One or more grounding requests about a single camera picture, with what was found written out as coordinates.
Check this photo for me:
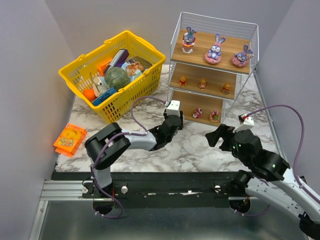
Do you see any pink strawberry donut toy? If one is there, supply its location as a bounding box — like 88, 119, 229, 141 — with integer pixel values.
209, 110, 220, 123

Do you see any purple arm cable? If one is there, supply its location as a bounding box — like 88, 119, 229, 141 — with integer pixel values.
238, 104, 320, 201
90, 96, 169, 219

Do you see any blue box in basket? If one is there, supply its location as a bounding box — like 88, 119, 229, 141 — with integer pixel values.
92, 87, 117, 106

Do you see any orange bear toy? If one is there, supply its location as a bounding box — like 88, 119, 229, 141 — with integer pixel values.
179, 75, 187, 87
199, 78, 207, 90
222, 83, 231, 95

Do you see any chips bag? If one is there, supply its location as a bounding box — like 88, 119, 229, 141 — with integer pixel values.
121, 56, 153, 82

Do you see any orange scrub daddy box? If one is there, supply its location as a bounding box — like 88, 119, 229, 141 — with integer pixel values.
53, 123, 87, 158

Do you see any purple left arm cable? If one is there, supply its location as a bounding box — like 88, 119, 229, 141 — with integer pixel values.
90, 96, 169, 219

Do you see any white bag in basket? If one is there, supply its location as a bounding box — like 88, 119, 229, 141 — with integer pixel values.
90, 75, 109, 98

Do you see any white wire wooden shelf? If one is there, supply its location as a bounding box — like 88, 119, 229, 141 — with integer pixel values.
167, 12, 260, 126

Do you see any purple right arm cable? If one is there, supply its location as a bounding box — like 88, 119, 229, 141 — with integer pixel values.
238, 104, 320, 201

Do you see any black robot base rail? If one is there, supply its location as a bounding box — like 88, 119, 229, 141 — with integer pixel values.
81, 171, 254, 215

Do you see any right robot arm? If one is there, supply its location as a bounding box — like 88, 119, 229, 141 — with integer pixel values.
205, 124, 320, 240

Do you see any red white clown toy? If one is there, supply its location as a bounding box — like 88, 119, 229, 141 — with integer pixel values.
192, 107, 203, 119

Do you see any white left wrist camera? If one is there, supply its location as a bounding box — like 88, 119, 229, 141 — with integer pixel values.
164, 100, 181, 117

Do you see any purple box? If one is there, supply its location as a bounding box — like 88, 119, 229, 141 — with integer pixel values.
103, 48, 129, 74

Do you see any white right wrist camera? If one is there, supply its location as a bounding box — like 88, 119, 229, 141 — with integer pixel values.
233, 113, 255, 133

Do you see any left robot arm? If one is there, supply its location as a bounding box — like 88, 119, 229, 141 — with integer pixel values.
84, 110, 184, 189

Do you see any yellow plastic basket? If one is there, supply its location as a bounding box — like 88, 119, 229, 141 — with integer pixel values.
58, 30, 167, 126

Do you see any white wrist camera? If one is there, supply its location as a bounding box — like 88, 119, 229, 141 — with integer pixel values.
164, 100, 181, 117
233, 113, 255, 133

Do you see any small purple bunny toy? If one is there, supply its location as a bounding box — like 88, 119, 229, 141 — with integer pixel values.
182, 26, 197, 54

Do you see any orange candy box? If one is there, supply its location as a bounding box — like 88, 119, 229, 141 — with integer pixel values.
97, 58, 112, 76

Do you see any purple bunny donut toy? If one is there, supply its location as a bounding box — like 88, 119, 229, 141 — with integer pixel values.
231, 44, 254, 68

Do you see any green netted melon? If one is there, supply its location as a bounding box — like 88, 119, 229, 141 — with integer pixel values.
104, 67, 131, 91

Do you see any orange ball in basket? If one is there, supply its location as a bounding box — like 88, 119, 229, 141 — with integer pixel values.
82, 88, 97, 102

